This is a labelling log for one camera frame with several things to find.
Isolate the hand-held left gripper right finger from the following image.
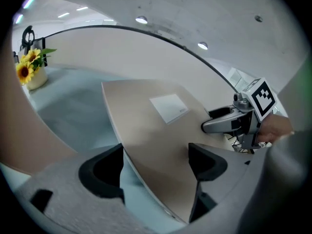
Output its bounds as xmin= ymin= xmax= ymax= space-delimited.
xmin=188 ymin=142 xmax=268 ymax=225

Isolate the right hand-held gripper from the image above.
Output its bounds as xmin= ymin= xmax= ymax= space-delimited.
xmin=201 ymin=78 xmax=278 ymax=149

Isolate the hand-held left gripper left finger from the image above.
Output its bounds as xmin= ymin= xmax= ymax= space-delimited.
xmin=16 ymin=142 xmax=156 ymax=234

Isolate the person's right forearm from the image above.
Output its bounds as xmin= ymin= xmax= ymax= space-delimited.
xmin=257 ymin=113 xmax=295 ymax=145

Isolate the beige office partition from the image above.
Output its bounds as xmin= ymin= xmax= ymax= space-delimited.
xmin=12 ymin=24 xmax=242 ymax=99

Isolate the potted yellow sunflower bouquet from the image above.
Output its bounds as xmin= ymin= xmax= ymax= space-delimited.
xmin=16 ymin=47 xmax=58 ymax=91

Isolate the black office chair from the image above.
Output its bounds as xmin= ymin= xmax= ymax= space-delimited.
xmin=21 ymin=25 xmax=35 ymax=50

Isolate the row of ceiling light panels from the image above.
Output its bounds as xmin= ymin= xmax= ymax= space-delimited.
xmin=14 ymin=0 xmax=115 ymax=24

